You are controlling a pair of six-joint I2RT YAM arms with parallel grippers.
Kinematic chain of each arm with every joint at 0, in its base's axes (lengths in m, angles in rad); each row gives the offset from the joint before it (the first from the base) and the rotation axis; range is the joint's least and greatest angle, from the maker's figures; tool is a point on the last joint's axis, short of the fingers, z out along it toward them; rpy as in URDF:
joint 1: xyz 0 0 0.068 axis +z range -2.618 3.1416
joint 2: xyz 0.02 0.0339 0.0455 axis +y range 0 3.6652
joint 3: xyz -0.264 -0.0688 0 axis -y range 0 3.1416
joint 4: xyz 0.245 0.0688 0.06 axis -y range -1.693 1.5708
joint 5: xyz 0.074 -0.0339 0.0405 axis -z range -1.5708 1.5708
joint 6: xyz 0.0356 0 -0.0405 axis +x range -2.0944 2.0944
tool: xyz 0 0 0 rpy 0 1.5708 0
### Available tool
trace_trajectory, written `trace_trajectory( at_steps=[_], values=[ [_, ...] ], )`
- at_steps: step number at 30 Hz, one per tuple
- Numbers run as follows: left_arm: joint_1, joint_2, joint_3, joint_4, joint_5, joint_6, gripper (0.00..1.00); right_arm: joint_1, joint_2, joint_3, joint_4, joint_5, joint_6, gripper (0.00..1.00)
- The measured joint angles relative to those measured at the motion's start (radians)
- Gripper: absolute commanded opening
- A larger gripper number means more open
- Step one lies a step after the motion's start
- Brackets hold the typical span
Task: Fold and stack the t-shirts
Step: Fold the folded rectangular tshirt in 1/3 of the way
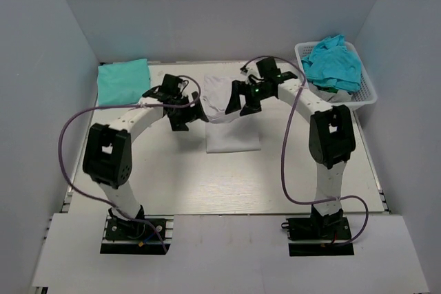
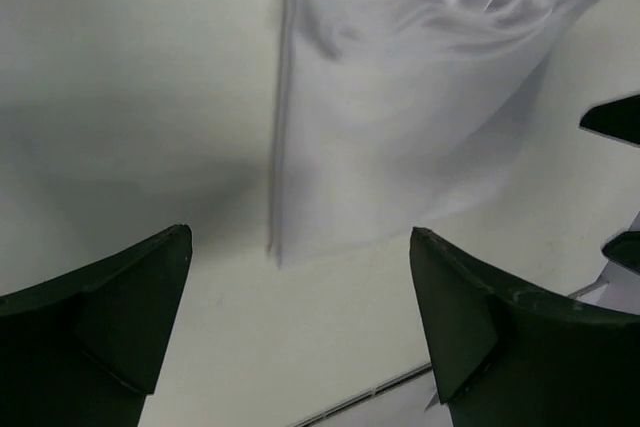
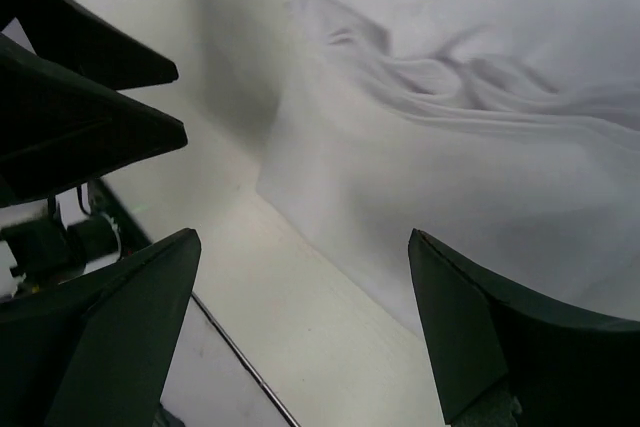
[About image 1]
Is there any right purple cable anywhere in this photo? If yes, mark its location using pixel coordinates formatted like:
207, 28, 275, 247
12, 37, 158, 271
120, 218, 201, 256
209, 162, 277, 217
240, 55, 369, 248

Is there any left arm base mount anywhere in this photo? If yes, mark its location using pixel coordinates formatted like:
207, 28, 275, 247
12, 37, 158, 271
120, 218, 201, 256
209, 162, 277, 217
100, 207, 174, 255

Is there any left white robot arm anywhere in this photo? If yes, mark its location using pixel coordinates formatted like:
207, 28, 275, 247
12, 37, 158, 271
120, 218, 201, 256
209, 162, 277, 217
83, 74, 208, 238

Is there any folded green t shirt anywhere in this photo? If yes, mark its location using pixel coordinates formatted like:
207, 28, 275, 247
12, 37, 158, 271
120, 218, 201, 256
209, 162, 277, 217
97, 59, 151, 106

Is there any white t shirt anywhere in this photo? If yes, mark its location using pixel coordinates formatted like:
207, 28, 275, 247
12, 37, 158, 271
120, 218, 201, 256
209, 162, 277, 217
201, 74, 261, 154

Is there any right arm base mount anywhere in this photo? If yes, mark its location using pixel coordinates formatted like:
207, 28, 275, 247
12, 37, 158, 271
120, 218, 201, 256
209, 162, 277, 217
281, 207, 354, 257

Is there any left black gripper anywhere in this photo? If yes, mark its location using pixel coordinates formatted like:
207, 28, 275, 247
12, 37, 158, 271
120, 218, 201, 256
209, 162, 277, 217
167, 91, 207, 132

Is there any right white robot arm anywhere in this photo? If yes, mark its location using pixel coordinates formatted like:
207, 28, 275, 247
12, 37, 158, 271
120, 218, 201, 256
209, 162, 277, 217
225, 56, 356, 238

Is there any crumpled blue t shirt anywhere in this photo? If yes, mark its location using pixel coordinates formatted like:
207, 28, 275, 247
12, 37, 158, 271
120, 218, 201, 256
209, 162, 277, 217
301, 34, 362, 93

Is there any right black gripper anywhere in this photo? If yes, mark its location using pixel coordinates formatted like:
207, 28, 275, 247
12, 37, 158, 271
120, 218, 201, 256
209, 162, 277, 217
225, 80, 273, 116

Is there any grey white shirt in basket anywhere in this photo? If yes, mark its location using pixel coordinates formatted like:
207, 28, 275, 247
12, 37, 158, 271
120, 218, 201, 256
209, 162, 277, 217
310, 85, 352, 103

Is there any white plastic basket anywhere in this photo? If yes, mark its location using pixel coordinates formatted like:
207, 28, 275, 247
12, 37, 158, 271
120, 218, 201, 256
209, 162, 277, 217
294, 41, 378, 111

